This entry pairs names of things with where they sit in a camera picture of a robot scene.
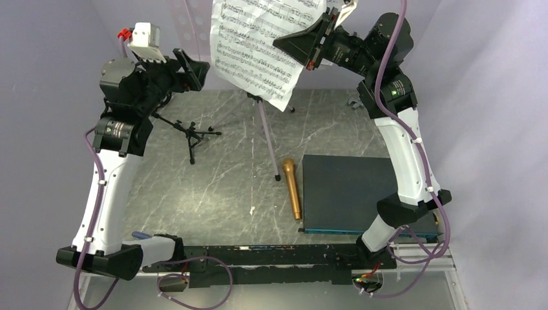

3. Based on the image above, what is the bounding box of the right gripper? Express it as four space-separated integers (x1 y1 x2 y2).
274 6 380 78

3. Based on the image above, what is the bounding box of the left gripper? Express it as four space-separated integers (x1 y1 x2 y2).
134 48 210 116

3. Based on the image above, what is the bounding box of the lilac music stand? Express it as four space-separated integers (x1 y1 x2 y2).
169 1 281 181

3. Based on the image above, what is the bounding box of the sheet music page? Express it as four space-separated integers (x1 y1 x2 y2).
210 0 343 111

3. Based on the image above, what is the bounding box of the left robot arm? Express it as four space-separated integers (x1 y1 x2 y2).
56 48 210 280

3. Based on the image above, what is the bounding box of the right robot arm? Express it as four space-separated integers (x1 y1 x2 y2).
273 8 452 268

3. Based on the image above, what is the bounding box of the black microphone stand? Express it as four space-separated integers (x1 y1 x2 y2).
151 112 222 165

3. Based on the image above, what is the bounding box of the gold microphone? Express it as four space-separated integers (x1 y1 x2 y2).
282 158 302 220

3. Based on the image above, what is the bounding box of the dark blue flat box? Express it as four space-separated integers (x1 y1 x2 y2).
301 154 421 235

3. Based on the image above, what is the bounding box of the blue pen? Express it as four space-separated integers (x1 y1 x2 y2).
131 231 151 240

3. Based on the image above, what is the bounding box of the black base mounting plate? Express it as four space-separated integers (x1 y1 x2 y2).
142 243 397 288

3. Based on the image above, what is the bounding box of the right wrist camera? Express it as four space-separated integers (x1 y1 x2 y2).
335 0 359 28

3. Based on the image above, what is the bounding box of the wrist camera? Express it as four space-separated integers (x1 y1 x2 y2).
117 22 167 63
335 0 359 28

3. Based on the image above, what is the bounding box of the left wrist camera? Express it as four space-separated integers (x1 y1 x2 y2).
117 22 167 63

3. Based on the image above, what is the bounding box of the orange handled adjustable wrench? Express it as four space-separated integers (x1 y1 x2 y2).
346 98 364 109

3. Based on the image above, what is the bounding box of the aluminium frame rail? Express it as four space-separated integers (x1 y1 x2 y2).
78 243 454 277

